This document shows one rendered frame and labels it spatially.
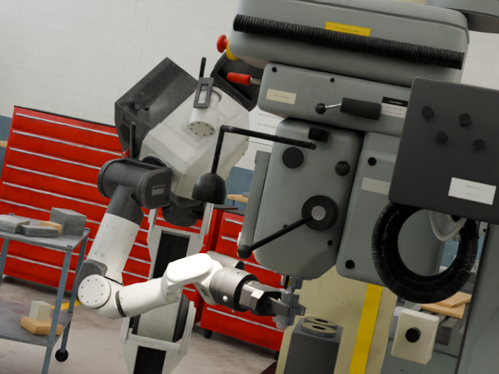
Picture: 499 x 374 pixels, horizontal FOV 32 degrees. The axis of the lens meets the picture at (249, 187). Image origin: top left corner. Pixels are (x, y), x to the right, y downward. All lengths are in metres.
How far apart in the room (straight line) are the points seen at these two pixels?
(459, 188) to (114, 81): 10.65
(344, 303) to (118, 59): 8.73
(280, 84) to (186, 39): 9.92
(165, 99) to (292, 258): 0.64
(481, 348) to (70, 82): 10.87
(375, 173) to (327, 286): 1.94
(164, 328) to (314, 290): 1.21
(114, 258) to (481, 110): 1.00
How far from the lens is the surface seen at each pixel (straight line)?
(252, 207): 1.85
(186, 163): 2.13
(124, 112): 2.21
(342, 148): 1.73
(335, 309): 3.61
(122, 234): 2.08
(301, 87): 1.73
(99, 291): 2.04
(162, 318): 2.52
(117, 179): 2.12
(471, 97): 1.44
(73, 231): 5.07
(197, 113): 2.07
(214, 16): 11.58
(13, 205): 7.35
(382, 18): 1.72
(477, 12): 1.74
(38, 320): 4.96
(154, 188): 2.10
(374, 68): 1.71
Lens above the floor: 1.57
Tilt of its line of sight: 3 degrees down
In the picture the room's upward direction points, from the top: 12 degrees clockwise
